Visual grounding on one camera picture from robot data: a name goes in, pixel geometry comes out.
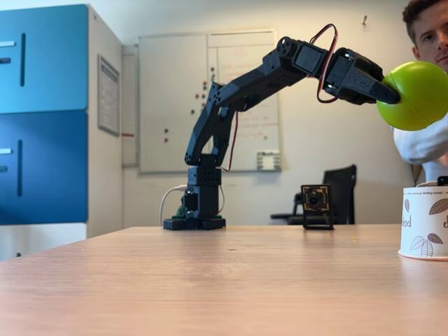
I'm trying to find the narrow grey wall board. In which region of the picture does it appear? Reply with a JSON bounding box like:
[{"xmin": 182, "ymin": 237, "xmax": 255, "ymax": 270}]
[{"xmin": 121, "ymin": 43, "xmax": 140, "ymax": 168}]

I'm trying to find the red servo cable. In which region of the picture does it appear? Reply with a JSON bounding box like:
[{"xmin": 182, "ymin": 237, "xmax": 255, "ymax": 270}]
[
  {"xmin": 222, "ymin": 111, "xmax": 240, "ymax": 173},
  {"xmin": 309, "ymin": 23, "xmax": 341, "ymax": 104}
]

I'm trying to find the blue and grey locker cabinet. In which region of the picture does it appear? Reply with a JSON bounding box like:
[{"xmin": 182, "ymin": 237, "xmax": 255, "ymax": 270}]
[{"xmin": 0, "ymin": 3, "xmax": 123, "ymax": 262}]

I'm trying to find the white power cable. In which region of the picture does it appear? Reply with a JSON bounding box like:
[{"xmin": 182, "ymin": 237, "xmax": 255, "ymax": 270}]
[{"xmin": 160, "ymin": 184, "xmax": 188, "ymax": 227}]

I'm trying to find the framed notice sheet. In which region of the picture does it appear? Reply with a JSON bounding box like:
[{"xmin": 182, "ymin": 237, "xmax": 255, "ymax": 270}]
[{"xmin": 97, "ymin": 54, "xmax": 121, "ymax": 137}]

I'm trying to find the white leaf-print paper cup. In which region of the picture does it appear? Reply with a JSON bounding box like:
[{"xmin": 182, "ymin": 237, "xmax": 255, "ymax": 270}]
[{"xmin": 398, "ymin": 186, "xmax": 448, "ymax": 262}]

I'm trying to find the black office chair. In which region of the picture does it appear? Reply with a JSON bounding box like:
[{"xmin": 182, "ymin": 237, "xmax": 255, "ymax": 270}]
[{"xmin": 271, "ymin": 164, "xmax": 358, "ymax": 225}]

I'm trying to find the small webcam on black stand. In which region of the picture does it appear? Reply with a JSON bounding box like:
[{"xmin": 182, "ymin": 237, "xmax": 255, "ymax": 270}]
[{"xmin": 301, "ymin": 184, "xmax": 335, "ymax": 231}]

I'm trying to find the man in white shirt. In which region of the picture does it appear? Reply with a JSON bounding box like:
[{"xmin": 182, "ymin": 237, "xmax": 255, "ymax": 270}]
[{"xmin": 391, "ymin": 0, "xmax": 448, "ymax": 187}]

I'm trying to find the whiteboard marker holder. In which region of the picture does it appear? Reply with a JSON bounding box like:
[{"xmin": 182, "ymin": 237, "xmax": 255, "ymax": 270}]
[{"xmin": 255, "ymin": 150, "xmax": 282, "ymax": 172}]

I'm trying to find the green foam ball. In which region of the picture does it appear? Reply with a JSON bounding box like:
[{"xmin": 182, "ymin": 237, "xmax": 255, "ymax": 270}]
[{"xmin": 376, "ymin": 61, "xmax": 448, "ymax": 132}]

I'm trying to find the wall whiteboard with red writing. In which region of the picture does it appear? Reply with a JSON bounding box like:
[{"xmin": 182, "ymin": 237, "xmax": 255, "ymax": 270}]
[{"xmin": 138, "ymin": 30, "xmax": 283, "ymax": 174}]

